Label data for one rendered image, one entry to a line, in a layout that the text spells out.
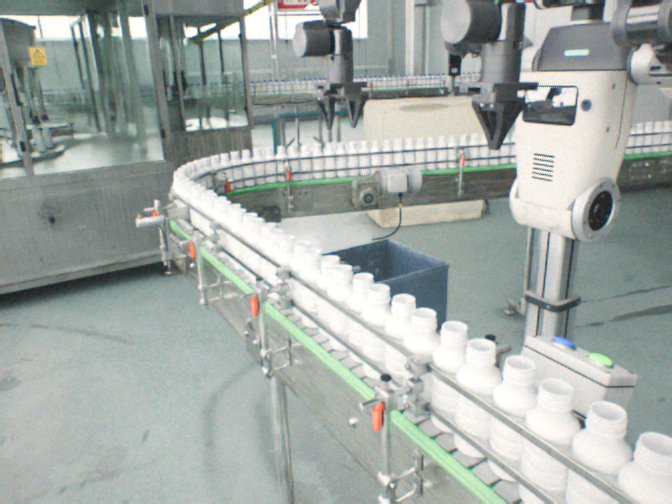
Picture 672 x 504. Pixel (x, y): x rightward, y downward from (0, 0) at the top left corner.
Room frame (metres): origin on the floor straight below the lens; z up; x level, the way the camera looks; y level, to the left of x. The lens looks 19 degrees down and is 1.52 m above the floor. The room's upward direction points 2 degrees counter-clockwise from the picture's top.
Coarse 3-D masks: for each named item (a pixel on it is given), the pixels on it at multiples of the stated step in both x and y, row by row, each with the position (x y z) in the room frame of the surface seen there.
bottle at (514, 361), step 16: (512, 368) 0.57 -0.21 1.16; (528, 368) 0.59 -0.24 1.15; (512, 384) 0.57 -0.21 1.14; (528, 384) 0.56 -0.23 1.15; (496, 400) 0.57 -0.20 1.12; (512, 400) 0.56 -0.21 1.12; (528, 400) 0.56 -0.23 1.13; (512, 416) 0.55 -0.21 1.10; (496, 432) 0.57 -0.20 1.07; (512, 432) 0.55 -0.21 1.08; (496, 448) 0.57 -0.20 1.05; (512, 448) 0.55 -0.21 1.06; (512, 464) 0.55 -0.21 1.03; (512, 480) 0.55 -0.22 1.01
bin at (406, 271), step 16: (384, 240) 1.75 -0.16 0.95; (352, 256) 1.68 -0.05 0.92; (368, 256) 1.72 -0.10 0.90; (384, 256) 1.75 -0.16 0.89; (400, 256) 1.70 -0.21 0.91; (416, 256) 1.62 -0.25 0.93; (432, 256) 1.56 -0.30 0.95; (352, 272) 1.68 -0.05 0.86; (368, 272) 1.72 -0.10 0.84; (384, 272) 1.75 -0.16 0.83; (400, 272) 1.70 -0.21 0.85; (416, 272) 1.43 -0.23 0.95; (432, 272) 1.47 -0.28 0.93; (400, 288) 1.41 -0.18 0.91; (416, 288) 1.44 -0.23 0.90; (432, 288) 1.47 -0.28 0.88; (416, 304) 1.44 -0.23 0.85; (432, 304) 1.47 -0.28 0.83
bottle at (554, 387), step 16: (544, 384) 0.54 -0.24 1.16; (560, 384) 0.54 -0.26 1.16; (544, 400) 0.52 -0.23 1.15; (560, 400) 0.51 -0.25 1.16; (528, 416) 0.53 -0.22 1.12; (544, 416) 0.51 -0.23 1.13; (560, 416) 0.51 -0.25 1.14; (544, 432) 0.50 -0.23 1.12; (560, 432) 0.50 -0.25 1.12; (576, 432) 0.50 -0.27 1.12; (528, 448) 0.52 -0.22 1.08; (560, 448) 0.50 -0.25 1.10; (528, 464) 0.52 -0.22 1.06; (544, 464) 0.50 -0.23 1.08; (560, 464) 0.50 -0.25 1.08; (544, 480) 0.50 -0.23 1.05; (560, 480) 0.50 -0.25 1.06; (528, 496) 0.51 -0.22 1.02; (560, 496) 0.50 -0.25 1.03
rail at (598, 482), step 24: (240, 240) 1.30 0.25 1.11; (240, 264) 1.32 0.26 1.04; (312, 288) 0.97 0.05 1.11; (336, 336) 0.89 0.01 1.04; (384, 336) 0.76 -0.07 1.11; (456, 384) 0.62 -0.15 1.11; (432, 408) 0.66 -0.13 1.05; (456, 432) 0.61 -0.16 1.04; (528, 432) 0.51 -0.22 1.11; (552, 456) 0.48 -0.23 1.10; (528, 480) 0.51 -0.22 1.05; (600, 480) 0.43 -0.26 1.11
